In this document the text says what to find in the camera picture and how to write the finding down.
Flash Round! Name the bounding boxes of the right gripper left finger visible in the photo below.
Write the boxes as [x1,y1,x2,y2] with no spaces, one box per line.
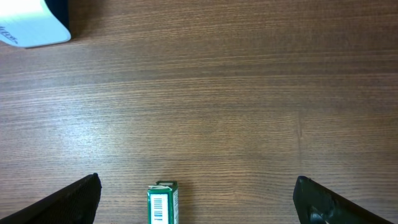
[1,173,102,224]

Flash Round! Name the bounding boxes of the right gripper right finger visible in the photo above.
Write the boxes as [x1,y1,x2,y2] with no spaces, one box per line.
[293,175,393,224]

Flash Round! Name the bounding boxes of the green small box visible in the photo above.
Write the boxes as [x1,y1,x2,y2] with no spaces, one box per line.
[147,180,179,224]

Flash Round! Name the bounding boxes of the white barcode scanner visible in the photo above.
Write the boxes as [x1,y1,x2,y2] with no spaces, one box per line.
[1,0,72,48]

